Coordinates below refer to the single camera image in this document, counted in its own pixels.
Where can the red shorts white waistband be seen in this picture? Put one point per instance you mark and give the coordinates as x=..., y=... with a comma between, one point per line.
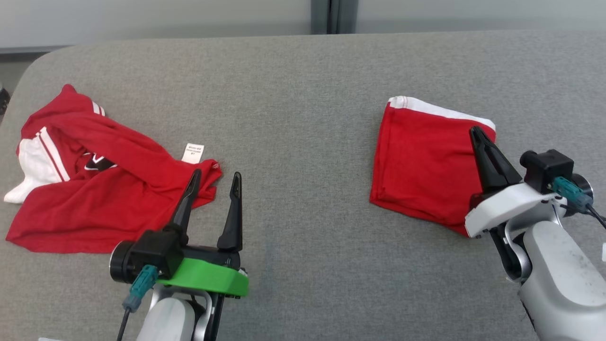
x=421, y=166

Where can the grey double post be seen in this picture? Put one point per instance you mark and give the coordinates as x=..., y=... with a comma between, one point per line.
x=334, y=14

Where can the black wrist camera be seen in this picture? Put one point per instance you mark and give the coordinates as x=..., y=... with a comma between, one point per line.
x=147, y=253
x=547, y=168

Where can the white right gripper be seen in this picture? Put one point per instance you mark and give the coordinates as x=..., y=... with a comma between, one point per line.
x=506, y=206

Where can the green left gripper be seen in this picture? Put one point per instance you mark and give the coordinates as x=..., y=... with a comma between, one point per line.
x=208, y=277

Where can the red Bulls jersey white sleeves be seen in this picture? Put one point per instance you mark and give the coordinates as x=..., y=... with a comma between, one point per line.
x=109, y=199

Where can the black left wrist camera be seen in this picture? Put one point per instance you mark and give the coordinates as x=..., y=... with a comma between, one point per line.
x=147, y=253

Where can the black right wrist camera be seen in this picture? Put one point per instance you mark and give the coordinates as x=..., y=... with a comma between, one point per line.
x=547, y=168

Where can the dark round object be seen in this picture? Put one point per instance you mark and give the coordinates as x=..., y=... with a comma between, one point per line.
x=3, y=102

